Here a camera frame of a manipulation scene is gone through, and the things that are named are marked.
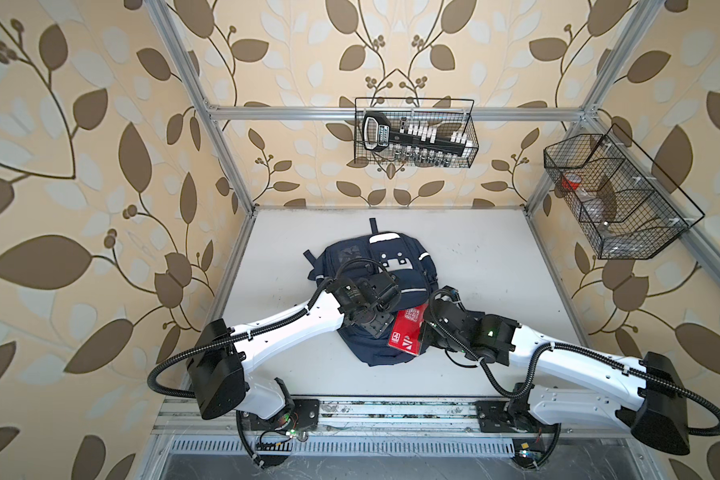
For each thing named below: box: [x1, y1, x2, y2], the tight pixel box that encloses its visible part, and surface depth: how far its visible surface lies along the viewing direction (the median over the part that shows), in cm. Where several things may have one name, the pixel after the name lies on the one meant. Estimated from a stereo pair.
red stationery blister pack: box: [388, 303, 428, 356], surface depth 78 cm
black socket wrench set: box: [362, 112, 474, 158], surface depth 86 cm
